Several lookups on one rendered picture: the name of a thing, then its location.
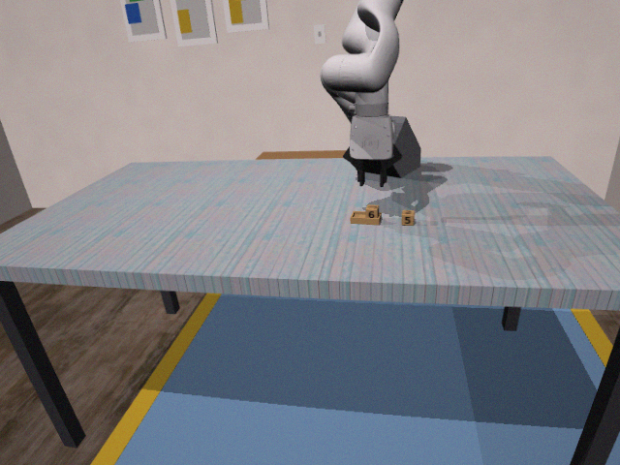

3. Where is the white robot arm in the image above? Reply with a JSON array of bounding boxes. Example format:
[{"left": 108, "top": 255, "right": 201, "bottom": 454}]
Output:
[{"left": 321, "top": 0, "right": 403, "bottom": 123}]

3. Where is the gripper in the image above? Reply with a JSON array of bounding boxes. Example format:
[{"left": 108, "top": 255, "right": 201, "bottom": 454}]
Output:
[{"left": 343, "top": 114, "right": 402, "bottom": 187}]

